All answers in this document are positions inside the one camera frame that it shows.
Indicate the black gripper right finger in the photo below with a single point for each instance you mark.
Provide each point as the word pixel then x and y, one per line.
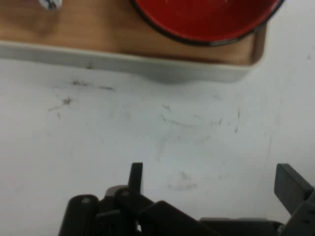
pixel 292 189

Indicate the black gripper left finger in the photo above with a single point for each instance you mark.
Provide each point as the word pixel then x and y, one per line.
pixel 134 204

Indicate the wooden tray with white rim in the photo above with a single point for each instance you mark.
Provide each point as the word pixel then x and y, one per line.
pixel 103 41

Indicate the red bowl with black rim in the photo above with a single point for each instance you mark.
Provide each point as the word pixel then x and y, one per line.
pixel 209 17

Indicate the white patterned cup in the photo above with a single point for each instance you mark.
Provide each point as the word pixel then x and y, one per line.
pixel 50 3

